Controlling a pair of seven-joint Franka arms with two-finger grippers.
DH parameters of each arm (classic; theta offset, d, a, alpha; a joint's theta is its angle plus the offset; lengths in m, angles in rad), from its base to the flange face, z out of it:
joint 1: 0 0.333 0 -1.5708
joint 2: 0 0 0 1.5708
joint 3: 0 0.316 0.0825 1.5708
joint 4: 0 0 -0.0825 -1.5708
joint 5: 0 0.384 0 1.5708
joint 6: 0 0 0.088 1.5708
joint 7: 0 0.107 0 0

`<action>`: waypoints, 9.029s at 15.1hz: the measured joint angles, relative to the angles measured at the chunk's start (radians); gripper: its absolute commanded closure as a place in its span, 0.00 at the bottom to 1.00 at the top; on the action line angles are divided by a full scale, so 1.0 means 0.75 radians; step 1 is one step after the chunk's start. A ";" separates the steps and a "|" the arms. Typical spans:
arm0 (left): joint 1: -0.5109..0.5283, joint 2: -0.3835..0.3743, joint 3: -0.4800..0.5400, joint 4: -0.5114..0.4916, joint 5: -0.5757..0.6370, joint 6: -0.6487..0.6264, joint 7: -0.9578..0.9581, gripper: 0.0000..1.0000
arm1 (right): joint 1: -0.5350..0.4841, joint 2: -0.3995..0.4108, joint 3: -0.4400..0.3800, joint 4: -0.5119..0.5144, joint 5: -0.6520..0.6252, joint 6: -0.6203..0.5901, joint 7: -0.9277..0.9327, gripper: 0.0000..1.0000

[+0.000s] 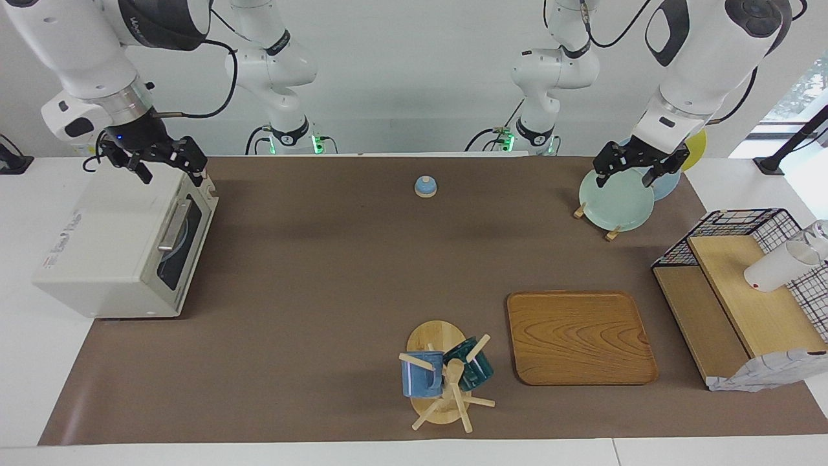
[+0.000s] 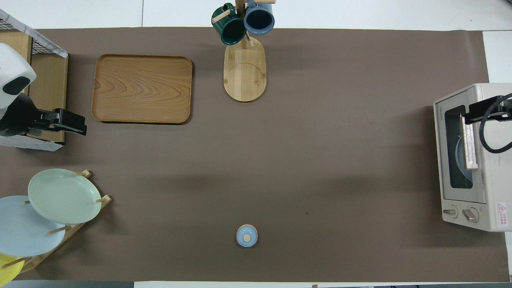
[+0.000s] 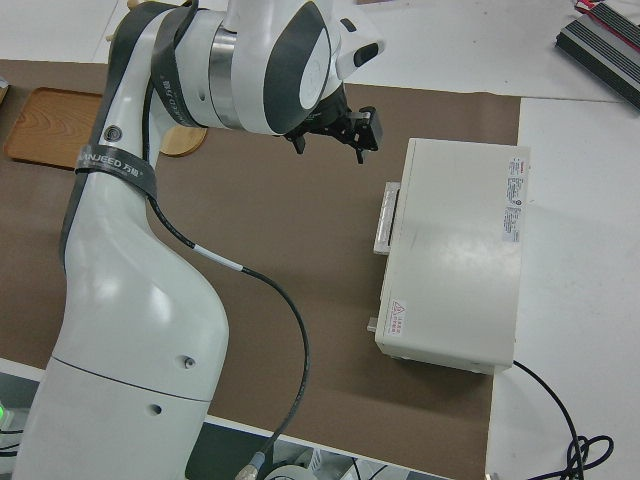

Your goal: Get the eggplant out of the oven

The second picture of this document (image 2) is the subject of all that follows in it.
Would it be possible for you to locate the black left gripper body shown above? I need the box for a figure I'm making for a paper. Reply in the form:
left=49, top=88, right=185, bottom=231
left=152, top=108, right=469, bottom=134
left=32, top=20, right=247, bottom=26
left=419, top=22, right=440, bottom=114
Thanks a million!
left=0, top=93, right=65, bottom=137

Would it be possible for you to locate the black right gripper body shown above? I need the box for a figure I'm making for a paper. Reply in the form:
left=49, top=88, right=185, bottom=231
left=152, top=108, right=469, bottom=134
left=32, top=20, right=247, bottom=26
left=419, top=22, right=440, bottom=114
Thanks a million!
left=470, top=95, right=512, bottom=120

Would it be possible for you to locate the light blue plate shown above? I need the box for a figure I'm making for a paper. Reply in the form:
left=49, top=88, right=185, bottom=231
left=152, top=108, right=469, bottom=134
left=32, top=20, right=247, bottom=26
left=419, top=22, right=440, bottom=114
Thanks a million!
left=455, top=136, right=473, bottom=181
left=0, top=196, right=66, bottom=258

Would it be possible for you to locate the beige toaster oven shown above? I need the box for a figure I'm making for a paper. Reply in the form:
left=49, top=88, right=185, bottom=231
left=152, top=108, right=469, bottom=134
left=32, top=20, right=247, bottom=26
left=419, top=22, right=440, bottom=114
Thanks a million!
left=433, top=83, right=512, bottom=232

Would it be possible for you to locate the wooden step shelf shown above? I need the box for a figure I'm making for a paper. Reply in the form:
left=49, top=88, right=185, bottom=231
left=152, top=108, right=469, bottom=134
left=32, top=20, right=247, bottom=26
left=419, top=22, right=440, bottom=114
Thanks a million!
left=0, top=31, right=68, bottom=144

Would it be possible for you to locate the pale green plate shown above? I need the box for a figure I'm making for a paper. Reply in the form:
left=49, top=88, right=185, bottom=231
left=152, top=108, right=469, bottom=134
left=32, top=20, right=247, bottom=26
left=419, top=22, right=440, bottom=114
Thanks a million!
left=28, top=168, right=102, bottom=224

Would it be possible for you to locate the wooden serving tray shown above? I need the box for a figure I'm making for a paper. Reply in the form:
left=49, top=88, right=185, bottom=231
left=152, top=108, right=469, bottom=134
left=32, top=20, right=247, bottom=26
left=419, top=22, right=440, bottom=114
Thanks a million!
left=91, top=54, right=193, bottom=124

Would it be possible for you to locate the wooden dish rack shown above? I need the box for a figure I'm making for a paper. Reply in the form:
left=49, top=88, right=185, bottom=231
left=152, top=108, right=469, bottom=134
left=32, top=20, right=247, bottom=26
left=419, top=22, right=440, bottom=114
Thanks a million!
left=0, top=170, right=112, bottom=274

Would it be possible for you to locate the yellow plate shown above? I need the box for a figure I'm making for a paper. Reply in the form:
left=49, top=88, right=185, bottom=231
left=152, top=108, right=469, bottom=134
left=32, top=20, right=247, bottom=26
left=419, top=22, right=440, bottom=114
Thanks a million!
left=0, top=253, right=25, bottom=287

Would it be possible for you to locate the brown table mat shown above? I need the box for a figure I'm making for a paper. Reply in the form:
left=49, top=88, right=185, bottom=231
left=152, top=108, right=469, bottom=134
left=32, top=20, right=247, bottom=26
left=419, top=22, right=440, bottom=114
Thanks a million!
left=0, top=27, right=509, bottom=283

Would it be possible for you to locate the wooden mug tree stand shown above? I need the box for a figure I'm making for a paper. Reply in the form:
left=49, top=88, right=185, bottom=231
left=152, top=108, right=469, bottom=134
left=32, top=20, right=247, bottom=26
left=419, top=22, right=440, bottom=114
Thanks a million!
left=212, top=0, right=276, bottom=102

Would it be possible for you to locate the dark green mug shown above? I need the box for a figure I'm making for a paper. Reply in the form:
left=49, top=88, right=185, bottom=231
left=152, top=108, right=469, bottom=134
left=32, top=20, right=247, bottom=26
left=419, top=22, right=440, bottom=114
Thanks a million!
left=211, top=3, right=247, bottom=46

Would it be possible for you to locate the small blue lid wooden knob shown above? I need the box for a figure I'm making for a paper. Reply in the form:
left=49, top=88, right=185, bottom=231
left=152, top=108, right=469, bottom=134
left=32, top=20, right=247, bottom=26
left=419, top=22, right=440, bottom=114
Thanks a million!
left=236, top=224, right=258, bottom=248

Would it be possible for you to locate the blue mug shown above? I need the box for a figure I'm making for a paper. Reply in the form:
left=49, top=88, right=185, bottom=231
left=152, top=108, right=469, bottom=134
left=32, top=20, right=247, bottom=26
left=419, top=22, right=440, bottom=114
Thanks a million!
left=244, top=0, right=275, bottom=35

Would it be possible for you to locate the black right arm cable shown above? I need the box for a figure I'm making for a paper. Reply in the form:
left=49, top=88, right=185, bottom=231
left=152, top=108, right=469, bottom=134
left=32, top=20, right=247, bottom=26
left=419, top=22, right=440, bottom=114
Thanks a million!
left=479, top=93, right=512, bottom=154

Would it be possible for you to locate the wire basket with cloth rim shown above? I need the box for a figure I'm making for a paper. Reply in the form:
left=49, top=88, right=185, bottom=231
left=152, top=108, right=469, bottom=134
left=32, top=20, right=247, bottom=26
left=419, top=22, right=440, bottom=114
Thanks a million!
left=0, top=9, right=69, bottom=152

